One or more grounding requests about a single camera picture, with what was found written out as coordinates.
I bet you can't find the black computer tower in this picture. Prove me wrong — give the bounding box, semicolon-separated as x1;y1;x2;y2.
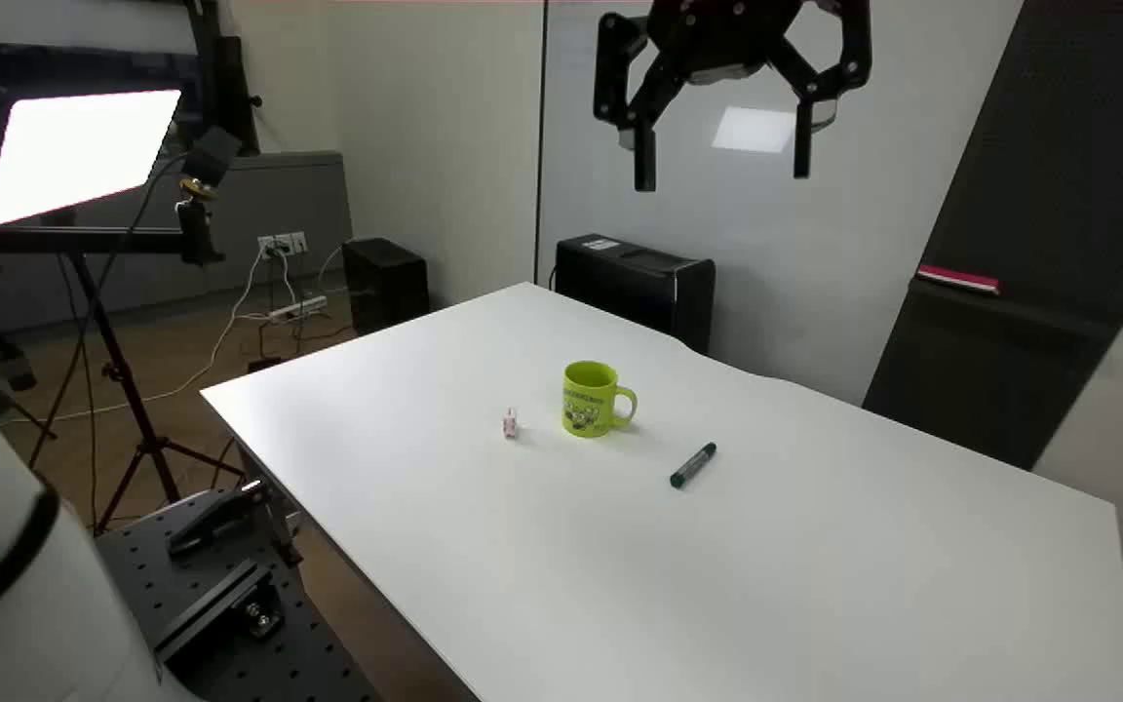
554;235;717;353

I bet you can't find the black light stand tripod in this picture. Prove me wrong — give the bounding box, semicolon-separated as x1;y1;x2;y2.
0;228;235;532

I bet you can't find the small clear tape roll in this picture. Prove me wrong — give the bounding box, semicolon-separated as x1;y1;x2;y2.
503;410;524;440

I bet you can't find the yellow-green mug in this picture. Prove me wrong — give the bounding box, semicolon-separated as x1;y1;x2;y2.
563;359;638;436

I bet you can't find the white power strip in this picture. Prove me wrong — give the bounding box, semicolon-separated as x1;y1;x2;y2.
266;297;329;320

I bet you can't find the dark green marker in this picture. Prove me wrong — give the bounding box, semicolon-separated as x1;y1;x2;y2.
667;440;717;491

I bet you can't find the pink item on cabinet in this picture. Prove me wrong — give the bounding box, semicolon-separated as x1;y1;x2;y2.
918;264;1002;297

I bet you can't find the small black speaker box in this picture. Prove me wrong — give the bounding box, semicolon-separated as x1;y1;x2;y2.
343;238;429;331

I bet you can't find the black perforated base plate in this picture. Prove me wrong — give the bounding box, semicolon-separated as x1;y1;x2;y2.
96;491;378;702

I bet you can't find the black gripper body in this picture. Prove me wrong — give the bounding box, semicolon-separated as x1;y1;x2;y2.
649;0;825;89

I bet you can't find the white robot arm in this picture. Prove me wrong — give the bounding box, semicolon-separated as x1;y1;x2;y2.
0;435;204;702

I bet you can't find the dark tall cabinet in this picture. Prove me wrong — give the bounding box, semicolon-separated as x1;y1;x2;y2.
864;0;1123;470

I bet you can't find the white wall power outlet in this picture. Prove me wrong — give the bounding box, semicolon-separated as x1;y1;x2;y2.
259;232;307;258

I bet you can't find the bright studio light panel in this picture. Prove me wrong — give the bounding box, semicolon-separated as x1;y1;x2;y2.
0;88;179;228

